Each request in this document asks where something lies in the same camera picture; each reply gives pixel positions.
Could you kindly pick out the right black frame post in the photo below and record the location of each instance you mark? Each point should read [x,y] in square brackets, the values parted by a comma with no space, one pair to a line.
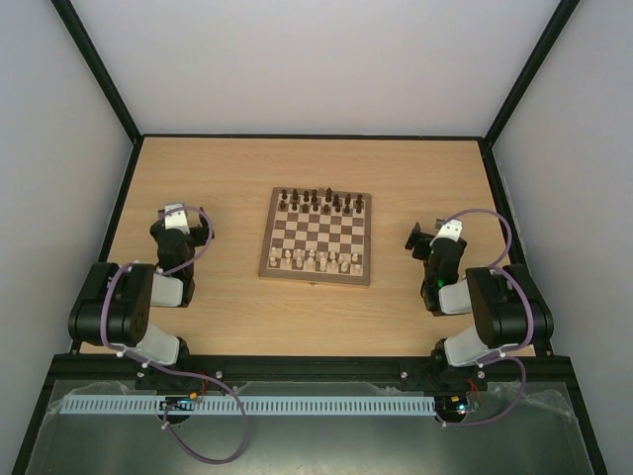
[546,41]

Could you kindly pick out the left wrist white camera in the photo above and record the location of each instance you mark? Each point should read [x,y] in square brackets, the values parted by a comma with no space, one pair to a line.
[174,217]

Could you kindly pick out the light blue slotted cable duct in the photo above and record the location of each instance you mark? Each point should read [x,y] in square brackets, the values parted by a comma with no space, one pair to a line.
[123,405]

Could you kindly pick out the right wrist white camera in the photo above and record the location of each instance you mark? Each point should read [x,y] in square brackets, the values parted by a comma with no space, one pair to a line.
[448,229]

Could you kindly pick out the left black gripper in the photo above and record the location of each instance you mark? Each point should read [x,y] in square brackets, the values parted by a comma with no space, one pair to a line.
[202,236]

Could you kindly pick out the dark chess pieces row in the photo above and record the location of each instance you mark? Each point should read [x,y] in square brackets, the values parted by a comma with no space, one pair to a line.
[321,200]

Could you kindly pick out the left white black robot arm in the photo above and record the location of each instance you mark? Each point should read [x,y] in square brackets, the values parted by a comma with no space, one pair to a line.
[112,308]

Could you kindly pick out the black frame post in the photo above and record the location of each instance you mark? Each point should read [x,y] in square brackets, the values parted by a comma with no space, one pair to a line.
[80,36]
[546,41]

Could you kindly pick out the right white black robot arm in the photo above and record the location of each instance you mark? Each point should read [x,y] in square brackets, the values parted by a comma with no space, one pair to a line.
[509,311]

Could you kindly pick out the wrist white camera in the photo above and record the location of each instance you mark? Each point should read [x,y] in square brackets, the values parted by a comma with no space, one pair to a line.
[174,217]
[448,229]

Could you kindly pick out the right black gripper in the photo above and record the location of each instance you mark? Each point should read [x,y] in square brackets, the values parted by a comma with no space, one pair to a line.
[420,242]

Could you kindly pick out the wooden folding chessboard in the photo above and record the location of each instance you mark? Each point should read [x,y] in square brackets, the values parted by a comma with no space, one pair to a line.
[320,232]

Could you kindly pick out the black aluminium front rail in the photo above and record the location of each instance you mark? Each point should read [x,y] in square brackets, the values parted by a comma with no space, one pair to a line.
[409,374]

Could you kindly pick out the left black frame post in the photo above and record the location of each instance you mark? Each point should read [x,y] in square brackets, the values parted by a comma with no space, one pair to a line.
[80,36]

